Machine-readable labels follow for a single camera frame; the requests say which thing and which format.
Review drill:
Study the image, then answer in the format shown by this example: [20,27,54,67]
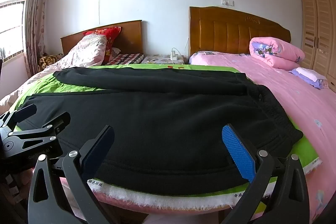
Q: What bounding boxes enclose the pink bed sheet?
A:
[59,51,336,224]

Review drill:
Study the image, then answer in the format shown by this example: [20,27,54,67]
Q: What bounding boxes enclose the small wooden headboard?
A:
[60,20,143,56]

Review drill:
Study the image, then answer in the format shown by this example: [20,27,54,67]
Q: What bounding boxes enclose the red checkered bed sheet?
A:
[106,53,144,65]

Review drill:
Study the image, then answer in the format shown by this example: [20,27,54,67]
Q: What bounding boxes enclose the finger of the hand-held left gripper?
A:
[0,103,37,132]
[12,112,71,150]

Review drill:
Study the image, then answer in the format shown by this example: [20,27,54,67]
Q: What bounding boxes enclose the red floral pillow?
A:
[83,26,122,65]

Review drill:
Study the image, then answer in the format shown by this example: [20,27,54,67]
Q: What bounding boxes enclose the brown plush blanket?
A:
[38,53,63,72]

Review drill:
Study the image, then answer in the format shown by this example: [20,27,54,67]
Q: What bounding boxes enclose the pale pink floral quilt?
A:
[0,35,108,109]

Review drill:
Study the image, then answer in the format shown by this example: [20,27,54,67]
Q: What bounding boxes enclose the black pants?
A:
[16,67,303,195]

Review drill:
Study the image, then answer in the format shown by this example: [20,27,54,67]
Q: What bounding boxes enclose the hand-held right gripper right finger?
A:
[222,123,310,224]

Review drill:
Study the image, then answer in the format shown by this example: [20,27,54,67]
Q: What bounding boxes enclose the large wooden headboard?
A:
[189,6,291,64]

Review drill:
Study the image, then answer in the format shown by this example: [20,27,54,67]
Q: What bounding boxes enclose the nightstand with floral cover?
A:
[142,55,185,65]

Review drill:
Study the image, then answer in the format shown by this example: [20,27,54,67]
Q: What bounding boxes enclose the light wooden wardrobe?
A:
[299,0,336,93]

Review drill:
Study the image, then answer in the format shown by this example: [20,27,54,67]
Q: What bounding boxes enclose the green printed cloth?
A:
[13,63,323,211]

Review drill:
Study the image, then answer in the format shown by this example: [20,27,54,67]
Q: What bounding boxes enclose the white folded cloth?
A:
[296,67,328,82]

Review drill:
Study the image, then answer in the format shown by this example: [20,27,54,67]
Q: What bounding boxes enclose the pink floral folded quilt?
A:
[249,37,305,69]

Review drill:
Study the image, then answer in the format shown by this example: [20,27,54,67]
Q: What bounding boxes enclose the purple pillow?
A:
[288,67,329,89]

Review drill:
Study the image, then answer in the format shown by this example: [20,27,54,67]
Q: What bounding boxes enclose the pink patterned curtain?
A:
[24,0,55,79]

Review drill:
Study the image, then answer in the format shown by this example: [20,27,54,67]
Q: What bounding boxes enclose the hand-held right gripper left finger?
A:
[28,125,115,224]

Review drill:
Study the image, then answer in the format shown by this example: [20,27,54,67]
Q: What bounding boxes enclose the window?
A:
[0,0,29,62]

